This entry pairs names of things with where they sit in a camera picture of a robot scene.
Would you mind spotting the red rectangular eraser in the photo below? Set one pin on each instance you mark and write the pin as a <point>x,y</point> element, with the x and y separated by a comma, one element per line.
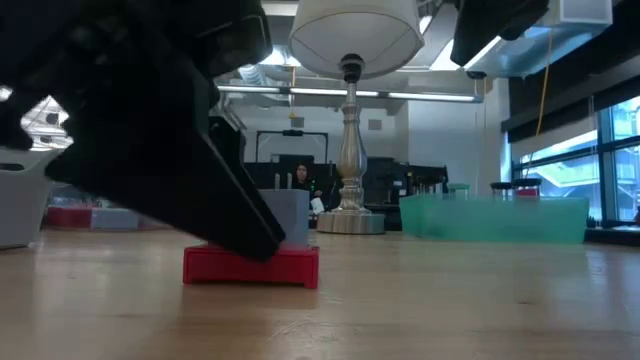
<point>225,270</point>

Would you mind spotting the black background rig frame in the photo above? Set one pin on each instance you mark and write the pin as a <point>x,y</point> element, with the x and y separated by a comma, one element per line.
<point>292,133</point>

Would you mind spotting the black hourglass red sand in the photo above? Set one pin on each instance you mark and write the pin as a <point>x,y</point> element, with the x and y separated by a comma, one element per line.
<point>527,182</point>

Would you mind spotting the small black hourglass blue sand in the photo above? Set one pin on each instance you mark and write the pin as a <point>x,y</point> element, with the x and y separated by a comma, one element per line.
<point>502,185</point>

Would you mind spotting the silver table lamp white shade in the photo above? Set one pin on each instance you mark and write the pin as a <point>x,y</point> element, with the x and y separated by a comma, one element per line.
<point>350,30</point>

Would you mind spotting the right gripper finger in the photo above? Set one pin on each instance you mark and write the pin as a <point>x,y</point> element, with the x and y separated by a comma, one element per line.
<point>525,12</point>
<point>475,25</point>

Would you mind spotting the dark framed window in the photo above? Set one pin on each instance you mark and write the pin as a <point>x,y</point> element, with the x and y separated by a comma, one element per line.
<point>565,170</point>

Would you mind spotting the black rolling cart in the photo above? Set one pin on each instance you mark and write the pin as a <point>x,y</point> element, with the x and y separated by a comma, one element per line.
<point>385,190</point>

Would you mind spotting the teal translucent tray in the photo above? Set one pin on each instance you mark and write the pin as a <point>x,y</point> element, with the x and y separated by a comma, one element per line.
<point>500,217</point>

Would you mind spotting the grey plastic bin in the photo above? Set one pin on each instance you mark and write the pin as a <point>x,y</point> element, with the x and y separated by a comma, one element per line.
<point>20,210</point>

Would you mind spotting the clear plastic bin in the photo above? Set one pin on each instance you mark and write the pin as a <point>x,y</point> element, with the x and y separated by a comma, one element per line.
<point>100,200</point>

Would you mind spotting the person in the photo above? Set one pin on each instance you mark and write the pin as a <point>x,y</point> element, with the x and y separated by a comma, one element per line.
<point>301,175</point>

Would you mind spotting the black partition panel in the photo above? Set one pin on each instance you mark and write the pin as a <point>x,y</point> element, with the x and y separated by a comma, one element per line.
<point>325,180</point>

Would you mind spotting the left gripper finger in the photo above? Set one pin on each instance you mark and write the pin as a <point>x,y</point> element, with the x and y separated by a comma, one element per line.
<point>227,140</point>
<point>175,175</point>

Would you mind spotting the long overhead light bar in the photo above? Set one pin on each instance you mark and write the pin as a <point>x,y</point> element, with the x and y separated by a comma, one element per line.
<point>400,95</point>

